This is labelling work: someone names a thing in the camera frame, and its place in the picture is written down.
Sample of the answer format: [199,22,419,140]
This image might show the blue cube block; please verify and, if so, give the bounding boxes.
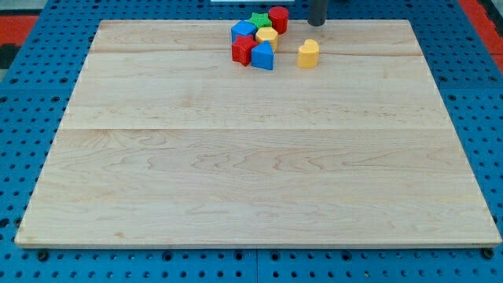
[231,20,257,42]

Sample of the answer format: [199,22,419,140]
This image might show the red star block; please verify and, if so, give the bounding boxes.
[231,35,258,66]

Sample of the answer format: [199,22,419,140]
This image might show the green star block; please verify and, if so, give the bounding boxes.
[248,13,272,29]

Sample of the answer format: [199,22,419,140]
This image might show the blue triangle block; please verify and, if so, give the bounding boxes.
[251,41,274,70]

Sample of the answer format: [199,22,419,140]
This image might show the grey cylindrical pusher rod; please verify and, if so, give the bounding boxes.
[307,0,329,27]

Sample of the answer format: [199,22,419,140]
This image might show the yellow hexagon block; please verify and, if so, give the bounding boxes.
[255,27,278,51]

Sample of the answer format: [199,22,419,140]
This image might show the red cylinder block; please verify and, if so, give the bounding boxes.
[268,6,289,35]

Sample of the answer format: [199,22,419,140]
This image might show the yellow heart block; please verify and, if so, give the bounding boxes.
[296,39,320,68]

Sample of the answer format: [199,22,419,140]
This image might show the light wooden board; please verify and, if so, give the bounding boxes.
[15,20,501,249]

